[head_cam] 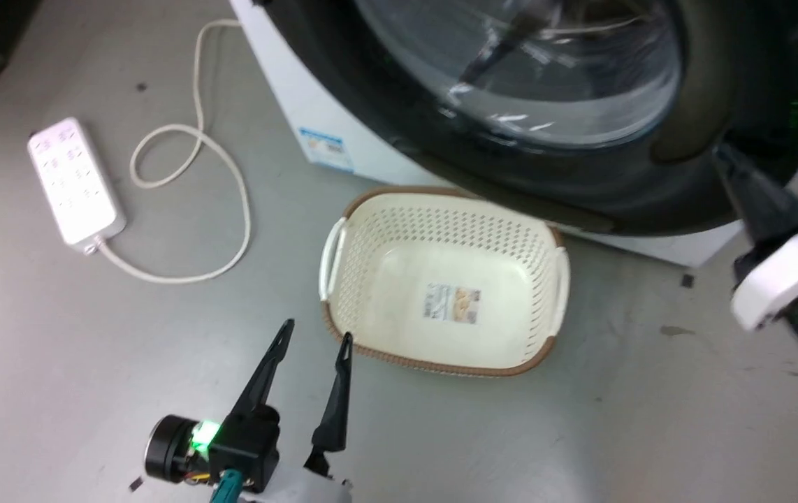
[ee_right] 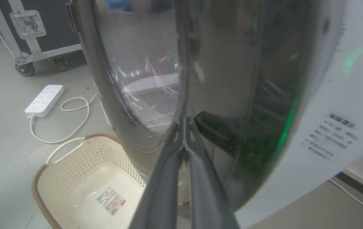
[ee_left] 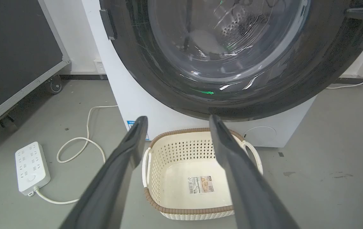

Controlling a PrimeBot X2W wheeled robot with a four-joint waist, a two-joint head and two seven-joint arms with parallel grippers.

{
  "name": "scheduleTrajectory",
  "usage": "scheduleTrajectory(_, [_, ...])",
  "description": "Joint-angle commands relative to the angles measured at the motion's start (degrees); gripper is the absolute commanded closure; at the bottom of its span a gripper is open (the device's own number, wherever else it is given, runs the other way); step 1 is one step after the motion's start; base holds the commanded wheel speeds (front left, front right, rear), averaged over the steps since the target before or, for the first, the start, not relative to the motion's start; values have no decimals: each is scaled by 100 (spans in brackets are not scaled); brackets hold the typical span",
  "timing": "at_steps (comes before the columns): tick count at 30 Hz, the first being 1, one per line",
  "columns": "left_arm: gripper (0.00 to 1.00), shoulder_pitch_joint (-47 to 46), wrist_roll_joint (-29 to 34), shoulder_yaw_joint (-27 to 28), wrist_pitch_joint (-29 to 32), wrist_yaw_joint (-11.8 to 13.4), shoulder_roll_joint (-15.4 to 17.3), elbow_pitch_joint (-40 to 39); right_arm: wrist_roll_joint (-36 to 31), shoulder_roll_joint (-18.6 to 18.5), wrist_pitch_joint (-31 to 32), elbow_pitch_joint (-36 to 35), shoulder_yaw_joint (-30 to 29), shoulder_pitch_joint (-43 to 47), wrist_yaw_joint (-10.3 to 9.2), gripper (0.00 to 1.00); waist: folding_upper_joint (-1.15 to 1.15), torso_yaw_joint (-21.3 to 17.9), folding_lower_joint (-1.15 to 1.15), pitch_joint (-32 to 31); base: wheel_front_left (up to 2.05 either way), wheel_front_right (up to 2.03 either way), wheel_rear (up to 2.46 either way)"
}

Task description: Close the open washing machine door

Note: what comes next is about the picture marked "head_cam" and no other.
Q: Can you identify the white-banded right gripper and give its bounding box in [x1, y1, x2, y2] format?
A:
[712, 143, 798, 381]

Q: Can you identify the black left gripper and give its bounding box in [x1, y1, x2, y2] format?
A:
[143, 319, 355, 494]

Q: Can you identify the black round glass washer door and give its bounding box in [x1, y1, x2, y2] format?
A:
[252, 0, 798, 238]

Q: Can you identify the white washing machine body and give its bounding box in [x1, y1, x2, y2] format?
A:
[228, 0, 798, 270]

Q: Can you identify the cream plastic laundry basket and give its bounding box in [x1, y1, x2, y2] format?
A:
[318, 185, 572, 379]

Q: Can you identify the printed basket label sticker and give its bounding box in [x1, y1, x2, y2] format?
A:
[423, 282, 481, 325]

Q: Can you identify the blue white energy label sticker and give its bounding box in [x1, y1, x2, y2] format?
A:
[298, 126, 357, 173]

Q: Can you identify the white power strip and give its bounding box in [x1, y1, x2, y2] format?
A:
[27, 117, 128, 255]

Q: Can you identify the white power cord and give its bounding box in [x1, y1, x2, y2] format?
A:
[94, 18, 253, 285]

